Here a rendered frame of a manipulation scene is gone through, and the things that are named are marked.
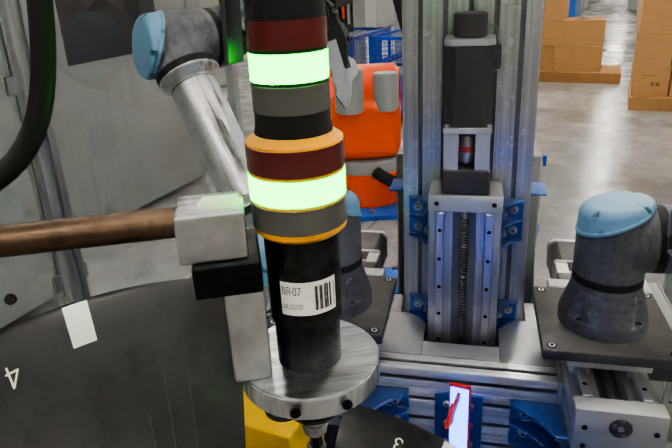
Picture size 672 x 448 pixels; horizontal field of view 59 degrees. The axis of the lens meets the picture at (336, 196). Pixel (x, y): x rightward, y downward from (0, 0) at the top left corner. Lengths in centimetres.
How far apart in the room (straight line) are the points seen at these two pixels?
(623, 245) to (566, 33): 852
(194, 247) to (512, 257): 105
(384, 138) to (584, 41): 569
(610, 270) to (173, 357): 80
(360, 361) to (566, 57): 930
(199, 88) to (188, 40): 9
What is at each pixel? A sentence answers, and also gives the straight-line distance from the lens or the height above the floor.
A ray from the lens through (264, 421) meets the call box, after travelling 88.
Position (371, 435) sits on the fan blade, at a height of 121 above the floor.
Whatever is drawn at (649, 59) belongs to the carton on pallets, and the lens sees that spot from 782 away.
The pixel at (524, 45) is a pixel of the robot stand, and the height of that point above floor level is 151.
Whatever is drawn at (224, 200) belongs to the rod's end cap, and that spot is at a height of 155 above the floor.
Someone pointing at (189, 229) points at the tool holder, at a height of 155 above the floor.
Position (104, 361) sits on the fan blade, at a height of 140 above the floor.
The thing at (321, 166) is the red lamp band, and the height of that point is 157.
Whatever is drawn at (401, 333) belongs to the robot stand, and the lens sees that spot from 126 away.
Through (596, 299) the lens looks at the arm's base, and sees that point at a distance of 111.
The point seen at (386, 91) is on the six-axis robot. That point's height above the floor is 87.
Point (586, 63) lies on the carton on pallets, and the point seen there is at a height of 26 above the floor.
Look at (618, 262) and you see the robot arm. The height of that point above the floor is 118.
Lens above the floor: 164
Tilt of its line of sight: 20 degrees down
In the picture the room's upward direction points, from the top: 3 degrees counter-clockwise
